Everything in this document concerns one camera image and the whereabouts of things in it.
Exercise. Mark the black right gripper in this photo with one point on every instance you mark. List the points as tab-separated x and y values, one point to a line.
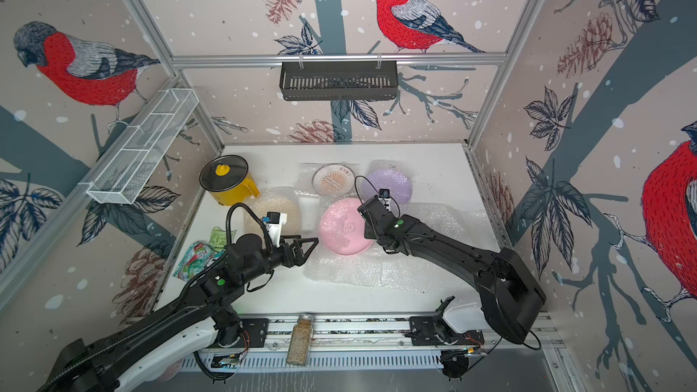
368	230

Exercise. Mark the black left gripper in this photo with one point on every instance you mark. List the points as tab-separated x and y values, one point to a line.
299	259

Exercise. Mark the clear bubble wrap sheet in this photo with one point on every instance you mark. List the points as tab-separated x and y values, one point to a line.
373	268

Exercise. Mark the pink dinner plate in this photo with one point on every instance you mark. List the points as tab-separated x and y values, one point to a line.
342	228

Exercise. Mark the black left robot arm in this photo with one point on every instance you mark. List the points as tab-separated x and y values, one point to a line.
200	316

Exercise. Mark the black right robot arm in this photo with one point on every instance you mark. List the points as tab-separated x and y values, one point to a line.
511	297

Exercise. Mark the cream plate in bubble wrap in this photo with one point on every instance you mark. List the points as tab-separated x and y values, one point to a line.
283	200

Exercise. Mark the purple plate in bubble wrap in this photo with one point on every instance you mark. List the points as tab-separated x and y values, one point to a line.
389	175

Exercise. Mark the patterned plate in bubble wrap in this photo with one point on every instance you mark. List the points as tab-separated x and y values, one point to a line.
332	180

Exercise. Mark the small green sachet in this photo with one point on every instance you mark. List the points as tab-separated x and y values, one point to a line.
218	239

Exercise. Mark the green snack packet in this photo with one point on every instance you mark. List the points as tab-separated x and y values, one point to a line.
196	259

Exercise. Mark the yellow pot with black lid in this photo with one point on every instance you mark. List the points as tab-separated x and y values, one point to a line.
228	179

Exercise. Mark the spice jar with granules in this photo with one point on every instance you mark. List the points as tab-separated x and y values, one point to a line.
300	341

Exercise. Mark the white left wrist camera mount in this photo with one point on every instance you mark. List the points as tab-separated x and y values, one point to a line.
274	222

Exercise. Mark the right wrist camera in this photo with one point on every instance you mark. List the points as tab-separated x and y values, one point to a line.
384	196

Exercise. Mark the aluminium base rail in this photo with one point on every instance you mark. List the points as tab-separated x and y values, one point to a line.
375	341

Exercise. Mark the black hanging wire basket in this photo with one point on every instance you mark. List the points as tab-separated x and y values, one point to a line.
339	81

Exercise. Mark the white wire mesh shelf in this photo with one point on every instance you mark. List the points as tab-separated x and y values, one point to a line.
127	173

